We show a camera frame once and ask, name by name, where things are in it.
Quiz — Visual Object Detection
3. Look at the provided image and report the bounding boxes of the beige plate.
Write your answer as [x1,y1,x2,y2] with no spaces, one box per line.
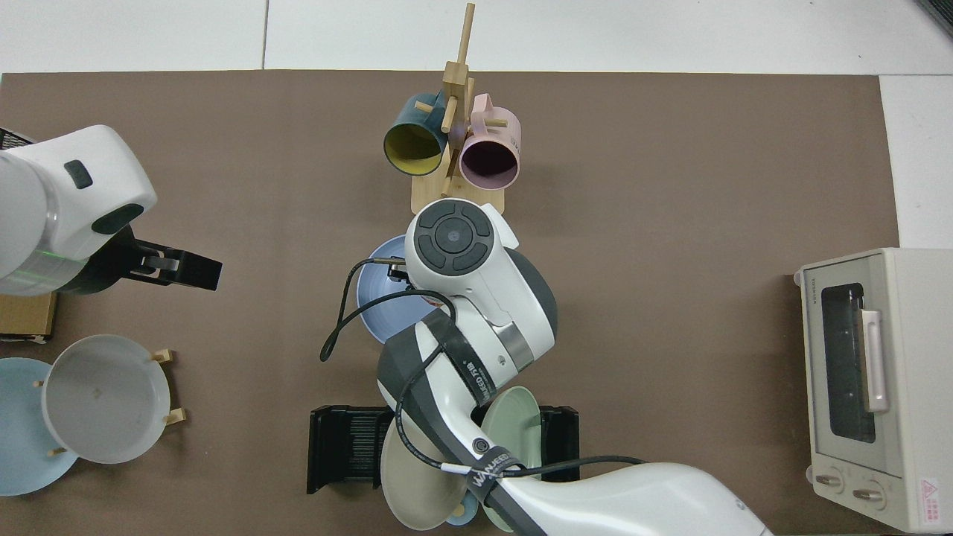
[380,417,466,531]

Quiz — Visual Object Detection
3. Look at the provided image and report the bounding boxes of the pale toaster oven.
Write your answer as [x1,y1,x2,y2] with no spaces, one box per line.
[793,247,953,534]

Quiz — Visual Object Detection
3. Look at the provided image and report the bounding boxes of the small blue round thing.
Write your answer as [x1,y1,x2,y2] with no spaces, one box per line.
[445,491,479,527]

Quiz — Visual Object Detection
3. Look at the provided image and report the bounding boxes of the wooden plate rack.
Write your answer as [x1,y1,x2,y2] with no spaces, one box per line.
[34,348,187,459]

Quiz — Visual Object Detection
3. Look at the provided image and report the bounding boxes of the pink cup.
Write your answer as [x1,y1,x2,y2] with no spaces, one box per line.
[459,93,522,190]

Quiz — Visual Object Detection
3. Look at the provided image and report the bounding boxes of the light blue plate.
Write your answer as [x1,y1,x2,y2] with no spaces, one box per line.
[0,357,79,497]

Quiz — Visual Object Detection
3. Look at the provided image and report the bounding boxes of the pale green plate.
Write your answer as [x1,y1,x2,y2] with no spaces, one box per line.
[476,386,543,533]

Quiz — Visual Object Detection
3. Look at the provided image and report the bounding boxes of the brown table cloth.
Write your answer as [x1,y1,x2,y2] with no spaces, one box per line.
[0,71,902,536]

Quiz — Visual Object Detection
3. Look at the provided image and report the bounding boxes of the black dish rack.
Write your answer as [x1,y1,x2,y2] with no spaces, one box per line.
[307,404,581,496]

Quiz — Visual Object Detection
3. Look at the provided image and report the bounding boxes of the wire basket with wooden floor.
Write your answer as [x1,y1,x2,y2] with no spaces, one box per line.
[0,128,59,345]

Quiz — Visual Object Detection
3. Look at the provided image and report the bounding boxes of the grey plate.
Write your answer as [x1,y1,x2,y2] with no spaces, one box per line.
[41,334,172,465]

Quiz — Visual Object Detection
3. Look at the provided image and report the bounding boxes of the dark teal cup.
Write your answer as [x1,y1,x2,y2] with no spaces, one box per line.
[383,92,447,177]

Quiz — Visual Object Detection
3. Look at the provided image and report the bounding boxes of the wooden cup stand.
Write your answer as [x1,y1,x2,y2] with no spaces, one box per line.
[411,2,507,219]

